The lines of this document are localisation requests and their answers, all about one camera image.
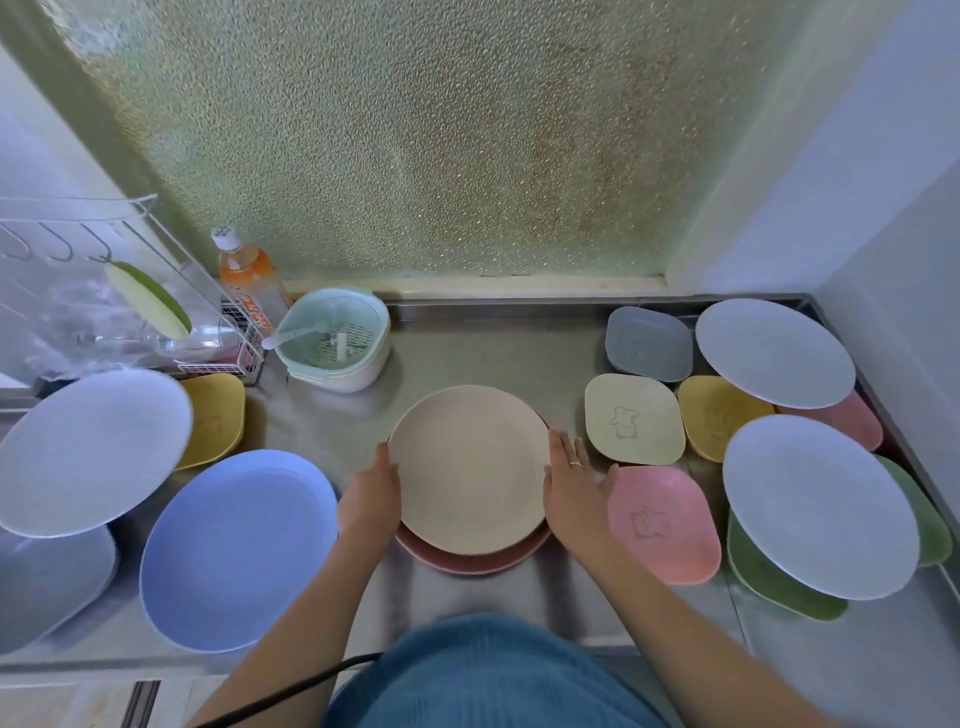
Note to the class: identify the blue round plate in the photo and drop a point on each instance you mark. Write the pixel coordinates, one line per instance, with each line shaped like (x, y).
(238, 551)

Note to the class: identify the clear plastic container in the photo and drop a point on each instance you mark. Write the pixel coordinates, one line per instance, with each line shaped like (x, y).
(150, 349)

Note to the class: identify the dusty pink round plate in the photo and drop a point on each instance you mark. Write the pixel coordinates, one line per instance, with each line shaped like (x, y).
(472, 564)

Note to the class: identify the grey square dish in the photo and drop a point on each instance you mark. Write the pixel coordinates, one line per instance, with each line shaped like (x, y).
(52, 585)
(649, 343)

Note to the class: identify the person's right forearm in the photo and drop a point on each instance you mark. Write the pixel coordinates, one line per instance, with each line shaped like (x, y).
(675, 637)

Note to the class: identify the beige round plate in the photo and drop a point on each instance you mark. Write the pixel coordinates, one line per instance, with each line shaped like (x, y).
(471, 469)

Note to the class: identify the green plate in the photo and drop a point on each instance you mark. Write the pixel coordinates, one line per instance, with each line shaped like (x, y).
(150, 301)

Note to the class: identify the cream square dish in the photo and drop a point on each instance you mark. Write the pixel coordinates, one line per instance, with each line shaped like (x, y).
(634, 420)

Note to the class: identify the orange drink bottle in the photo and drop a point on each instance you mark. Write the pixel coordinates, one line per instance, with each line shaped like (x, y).
(247, 274)

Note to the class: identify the frosted glass window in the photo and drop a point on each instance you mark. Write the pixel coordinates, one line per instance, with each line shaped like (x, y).
(420, 135)

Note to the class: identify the person's left hand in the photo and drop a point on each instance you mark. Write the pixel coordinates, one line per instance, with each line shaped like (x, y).
(367, 506)

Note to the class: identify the yellow square dish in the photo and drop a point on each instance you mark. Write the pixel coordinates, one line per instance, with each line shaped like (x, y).
(720, 424)
(217, 420)

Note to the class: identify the person's left forearm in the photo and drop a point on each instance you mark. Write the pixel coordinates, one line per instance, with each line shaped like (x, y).
(300, 630)

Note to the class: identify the green square dish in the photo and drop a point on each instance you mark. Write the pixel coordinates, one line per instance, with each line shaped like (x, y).
(926, 521)
(765, 581)

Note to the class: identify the person's left thumb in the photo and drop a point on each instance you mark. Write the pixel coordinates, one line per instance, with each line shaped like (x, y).
(388, 466)

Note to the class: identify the person's right hand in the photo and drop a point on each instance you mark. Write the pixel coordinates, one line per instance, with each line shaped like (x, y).
(574, 510)

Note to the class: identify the green white strainer bowl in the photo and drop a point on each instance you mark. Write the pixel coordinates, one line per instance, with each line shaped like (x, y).
(341, 337)

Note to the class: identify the blue knit garment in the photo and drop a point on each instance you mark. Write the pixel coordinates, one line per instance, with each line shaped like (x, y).
(487, 675)

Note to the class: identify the person's right little finger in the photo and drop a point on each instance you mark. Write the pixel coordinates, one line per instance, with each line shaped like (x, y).
(610, 484)

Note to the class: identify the white round plate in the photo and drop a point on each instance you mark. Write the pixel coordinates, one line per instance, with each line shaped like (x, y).
(775, 352)
(821, 506)
(90, 454)

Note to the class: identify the pink square dish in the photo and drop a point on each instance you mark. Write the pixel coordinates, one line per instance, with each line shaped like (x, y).
(664, 525)
(847, 424)

